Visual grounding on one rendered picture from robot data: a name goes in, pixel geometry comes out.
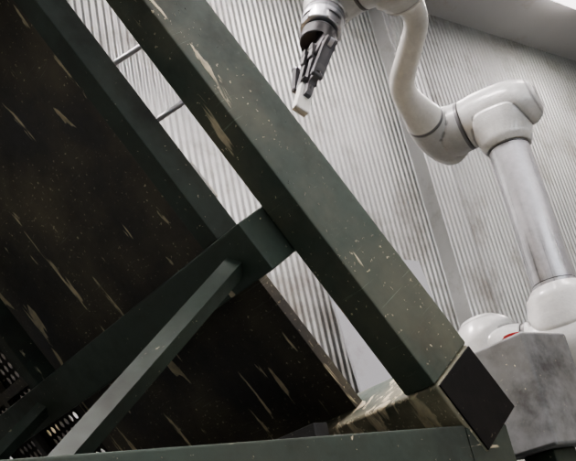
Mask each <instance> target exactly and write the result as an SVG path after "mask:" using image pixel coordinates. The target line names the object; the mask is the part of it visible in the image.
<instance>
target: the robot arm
mask: <svg viewBox="0 0 576 461"><path fill-rule="evenodd" d="M374 7H376V8H377V9H378V10H381V11H384V12H385V13H386V14H388V15H390V16H400V17H401V18H402V20H403V23H404V26H403V30H402V34H401V37H400V43H399V46H398V49H397V52H396V56H395V59H394V62H393V65H392V69H391V72H390V77H389V90H390V94H391V98H392V100H393V101H394V104H395V106H396V108H397V109H398V111H399V113H400V116H401V118H402V120H403V122H404V124H405V126H406V129H407V130H408V132H409V133H410V135H411V137H412V139H413V141H414V142H415V144H416V145H417V146H418V147H419V148H420V149H421V150H422V151H423V152H424V153H425V154H426V155H427V156H429V157H430V158H431V159H433V160H435V161H437V162H439V163H441V164H444V165H447V166H452V165H456V164H458V163H460V162H461V161H462V160H463V159H464V158H465V157H466V156H467V155H468V153H469V152H471V151H473V150H475V149H476V148H478V147H480V149H481V150H482V152H483V153H484V154H485V155H486V156H487V157H489V158H490V159H491V162H492V165H493V169H494V171H495V174H496V179H497V182H498V185H499V187H500V190H501V193H502V196H503V200H504V202H505V205H506V208H507V213H508V216H509V218H510V221H511V224H512V227H513V231H514V233H515V236H516V239H517V244H518V247H519V249H520V252H521V255H522V258H523V262H524V264H525V267H526V270H527V273H528V278H529V281H530V283H531V286H532V289H533V291H532V293H531V295H530V297H529V299H528V302H527V310H528V322H525V323H522V324H513V321H512V320H511V318H509V317H507V316H504V315H501V314H496V313H484V314H481V315H478V316H474V317H471V318H469V319H468V320H466V321H465V322H463V324H462V325H461V327H460V329H459V331H458V334H459V335H460V336H461V338H462V339H463V340H464V345H466V346H467V347H468V346H469V347H470V348H471V350H472V351H473V352H475V351H477V350H479V349H481V348H485V347H487V346H489V345H492V344H494V343H496V342H498V341H500V340H501V339H502V338H503V336H505V335H507V334H510V333H514V332H548V333H563V334H564V335H565V337H566V339H567V342H568V345H569V348H570V351H571V355H572V357H573V360H574V363H575V366H576V276H575V273H574V271H573V269H572V266H571V261H570V258H569V255H568V253H567V250H566V248H565V245H564V242H563V239H562V237H561V234H560V230H559V227H558V224H557V221H556V219H555V216H554V213H553V211H552V208H551V205H550V203H549V197H548V194H547V191H546V189H545V186H544V183H543V180H542V178H541V175H540V172H539V168H538V165H537V162H536V160H535V157H534V155H533V152H532V149H531V143H532V139H533V125H534V124H536V123H538V122H539V120H540V119H541V117H542V115H543V111H544V104H543V102H542V100H541V99H540V97H539V95H538V93H537V91H536V89H535V88H534V86H533V84H532V83H531V82H530V81H529V80H522V79H519V80H504V81H500V82H498V83H495V84H492V85H490V86H487V87H485V88H483V89H481V90H479V91H475V92H473V93H471V94H469V95H467V96H466V97H464V98H463V99H462V100H460V101H459V102H455V103H453V104H450V105H447V106H443V107H439V106H438V105H437V104H436V103H435V102H433V101H431V100H430V99H429V98H427V97H426V96H425V95H424V94H423V93H421V92H420V91H419V90H418V89H417V87H416V85H415V77H416V73H417V69H418V67H419V63H420V59H421V54H422V50H423V46H424V43H425V39H426V36H427V31H428V25H429V18H428V11H427V8H426V4H425V3H424V0H304V12H303V17H302V21H301V24H300V34H301V36H300V40H299V44H300V48H301V50H302V56H301V58H300V62H301V63H300V65H299V67H295V68H292V71H291V73H292V74H293V78H292V90H291V92H293V93H294V94H295V98H294V101H293V108H292V110H293V111H295V112H296V113H298V114H300V115H301V116H303V117H305V116H306V115H307V114H308V113H309V109H310V105H311V101H312V98H313V94H314V88H315V87H316V85H317V82H318V81H319V80H322V79H323V77H324V75H325V71H326V68H327V66H328V63H329V60H330V59H331V56H332V54H333V52H334V51H335V48H336V45H337V43H338V42H339V40H340V38H341V36H342V32H343V28H344V25H345V24H346V23H347V22H349V21H350V20H351V19H352V18H354V17H355V16H358V15H359V14H361V13H363V12H365V11H367V10H369V9H371V8H374Z"/></svg>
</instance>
